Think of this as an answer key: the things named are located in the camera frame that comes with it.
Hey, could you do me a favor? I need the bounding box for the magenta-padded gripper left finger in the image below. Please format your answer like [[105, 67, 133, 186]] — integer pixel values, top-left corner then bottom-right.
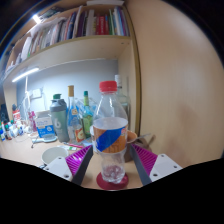
[[43, 144, 95, 187]]

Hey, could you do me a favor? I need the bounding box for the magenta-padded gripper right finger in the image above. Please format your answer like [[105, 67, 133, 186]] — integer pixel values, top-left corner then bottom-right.
[[129, 143, 184, 187]]

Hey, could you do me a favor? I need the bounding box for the clear red-capped water bottle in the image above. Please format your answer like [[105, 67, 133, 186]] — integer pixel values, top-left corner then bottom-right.
[[92, 80, 130, 185]]

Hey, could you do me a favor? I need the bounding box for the light blue flat case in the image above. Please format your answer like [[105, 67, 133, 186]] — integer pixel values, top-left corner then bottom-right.
[[31, 134, 58, 145]]

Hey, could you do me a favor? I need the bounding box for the flat round red coaster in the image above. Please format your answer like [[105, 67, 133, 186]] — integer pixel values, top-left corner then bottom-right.
[[95, 171, 130, 191]]

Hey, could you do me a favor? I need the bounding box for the blue and white carton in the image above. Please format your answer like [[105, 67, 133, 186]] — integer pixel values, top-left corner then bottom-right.
[[34, 111, 56, 138]]

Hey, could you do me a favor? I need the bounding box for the clear bottle with gold cap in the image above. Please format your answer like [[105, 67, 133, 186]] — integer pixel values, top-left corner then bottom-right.
[[67, 85, 86, 144]]

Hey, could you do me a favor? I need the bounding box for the green bottle with teal cap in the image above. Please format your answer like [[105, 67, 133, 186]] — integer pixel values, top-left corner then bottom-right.
[[81, 90, 95, 138]]

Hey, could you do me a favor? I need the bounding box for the pink packet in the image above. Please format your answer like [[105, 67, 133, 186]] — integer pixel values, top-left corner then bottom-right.
[[28, 110, 38, 133]]

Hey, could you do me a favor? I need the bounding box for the red and white canister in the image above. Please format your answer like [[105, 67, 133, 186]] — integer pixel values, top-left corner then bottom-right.
[[12, 109, 22, 125]]

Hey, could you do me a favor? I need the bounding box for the tall clear glass bottle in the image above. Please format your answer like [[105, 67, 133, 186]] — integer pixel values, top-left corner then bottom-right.
[[114, 74, 132, 118]]

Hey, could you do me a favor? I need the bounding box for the under-shelf LED light strip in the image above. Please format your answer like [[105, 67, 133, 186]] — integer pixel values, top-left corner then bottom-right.
[[11, 67, 40, 84]]

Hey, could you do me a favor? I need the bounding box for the wooden shelf unit with books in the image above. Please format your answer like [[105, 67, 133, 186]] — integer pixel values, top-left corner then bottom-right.
[[0, 0, 143, 134]]

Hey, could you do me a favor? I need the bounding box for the white LED ceiling light bar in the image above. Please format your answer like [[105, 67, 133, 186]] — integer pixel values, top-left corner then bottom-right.
[[32, 13, 43, 25]]

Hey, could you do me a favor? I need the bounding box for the white wall power outlet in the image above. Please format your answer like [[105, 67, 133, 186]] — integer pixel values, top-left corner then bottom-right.
[[29, 88, 43, 100]]

